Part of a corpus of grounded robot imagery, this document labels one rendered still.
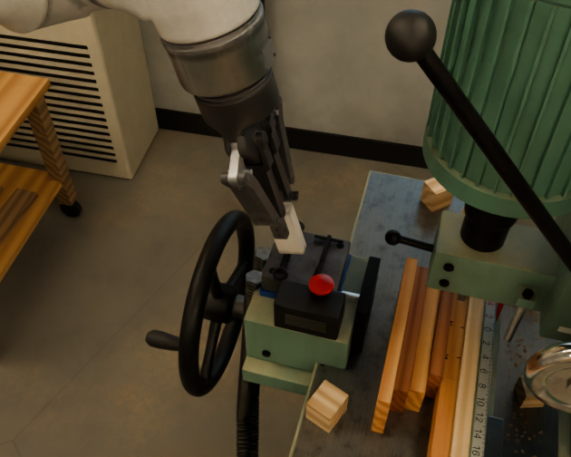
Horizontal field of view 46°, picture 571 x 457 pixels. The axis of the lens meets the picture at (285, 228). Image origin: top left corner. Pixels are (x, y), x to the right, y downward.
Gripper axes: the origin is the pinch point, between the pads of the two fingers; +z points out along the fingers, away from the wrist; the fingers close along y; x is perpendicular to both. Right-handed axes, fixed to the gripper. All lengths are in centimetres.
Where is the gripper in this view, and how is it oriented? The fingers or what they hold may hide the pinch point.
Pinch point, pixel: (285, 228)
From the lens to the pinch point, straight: 74.5
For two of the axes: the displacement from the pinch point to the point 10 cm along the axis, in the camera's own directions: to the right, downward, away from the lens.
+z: 2.5, 6.8, 6.9
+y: 2.7, -7.3, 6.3
